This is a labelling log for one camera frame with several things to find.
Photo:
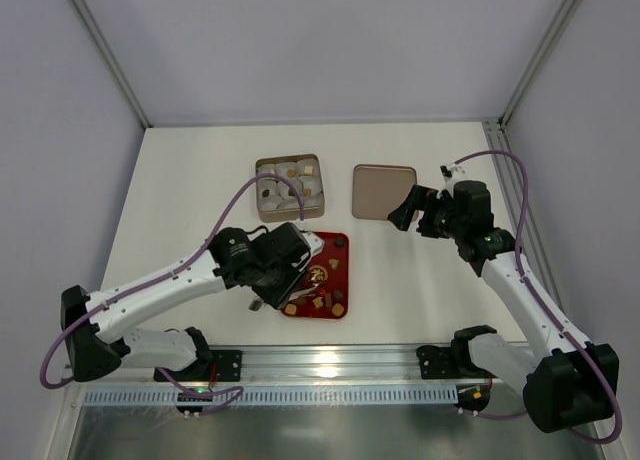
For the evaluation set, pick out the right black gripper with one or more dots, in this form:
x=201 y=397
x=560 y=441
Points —
x=423 y=212

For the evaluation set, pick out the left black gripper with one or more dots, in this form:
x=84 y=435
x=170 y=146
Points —
x=282 y=290

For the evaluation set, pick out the gold tin lid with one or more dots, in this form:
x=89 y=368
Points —
x=377 y=190

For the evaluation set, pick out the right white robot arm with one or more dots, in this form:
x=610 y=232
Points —
x=564 y=379

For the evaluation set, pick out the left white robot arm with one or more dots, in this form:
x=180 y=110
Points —
x=103 y=328

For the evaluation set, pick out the red rectangular tray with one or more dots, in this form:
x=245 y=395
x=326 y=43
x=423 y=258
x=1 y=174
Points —
x=335 y=282

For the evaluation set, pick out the gold tin box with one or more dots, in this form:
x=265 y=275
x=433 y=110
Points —
x=287 y=183

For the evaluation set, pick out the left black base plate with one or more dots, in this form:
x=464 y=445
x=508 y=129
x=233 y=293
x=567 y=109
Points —
x=220 y=365

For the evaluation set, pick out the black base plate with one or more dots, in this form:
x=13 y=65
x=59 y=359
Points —
x=444 y=363
x=220 y=365

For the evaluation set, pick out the aluminium right side rail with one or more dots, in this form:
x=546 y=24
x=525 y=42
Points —
x=515 y=186

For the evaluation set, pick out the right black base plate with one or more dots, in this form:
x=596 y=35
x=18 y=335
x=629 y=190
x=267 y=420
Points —
x=444 y=363

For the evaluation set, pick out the slotted cable duct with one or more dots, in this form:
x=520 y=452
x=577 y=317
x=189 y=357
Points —
x=292 y=395

